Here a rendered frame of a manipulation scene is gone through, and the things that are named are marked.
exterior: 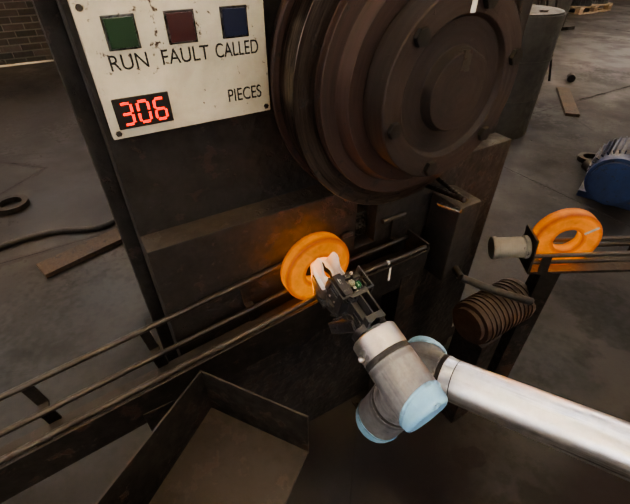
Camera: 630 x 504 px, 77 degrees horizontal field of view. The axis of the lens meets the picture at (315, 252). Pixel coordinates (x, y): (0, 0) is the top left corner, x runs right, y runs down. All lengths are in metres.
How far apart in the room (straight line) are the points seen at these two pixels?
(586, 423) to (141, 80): 0.86
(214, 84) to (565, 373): 1.59
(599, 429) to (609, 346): 1.24
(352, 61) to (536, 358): 1.47
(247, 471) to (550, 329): 1.50
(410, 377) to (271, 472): 0.28
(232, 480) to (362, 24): 0.72
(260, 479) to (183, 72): 0.65
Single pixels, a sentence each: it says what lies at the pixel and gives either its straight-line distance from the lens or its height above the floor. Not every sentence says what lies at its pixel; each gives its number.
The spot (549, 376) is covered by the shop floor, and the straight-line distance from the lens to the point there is 1.80.
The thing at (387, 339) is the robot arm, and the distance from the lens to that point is 0.71.
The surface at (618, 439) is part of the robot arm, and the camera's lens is 0.82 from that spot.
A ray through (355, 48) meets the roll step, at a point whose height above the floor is 1.18.
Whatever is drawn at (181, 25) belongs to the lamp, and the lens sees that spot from 0.67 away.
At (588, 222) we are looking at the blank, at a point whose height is 0.76.
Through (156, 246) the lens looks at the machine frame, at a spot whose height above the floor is 0.87.
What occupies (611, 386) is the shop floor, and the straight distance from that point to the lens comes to 1.89.
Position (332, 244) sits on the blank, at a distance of 0.82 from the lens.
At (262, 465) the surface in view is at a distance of 0.76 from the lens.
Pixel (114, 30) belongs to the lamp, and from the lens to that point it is 0.65.
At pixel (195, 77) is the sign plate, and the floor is 1.13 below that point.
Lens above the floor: 1.30
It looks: 39 degrees down
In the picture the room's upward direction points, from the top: straight up
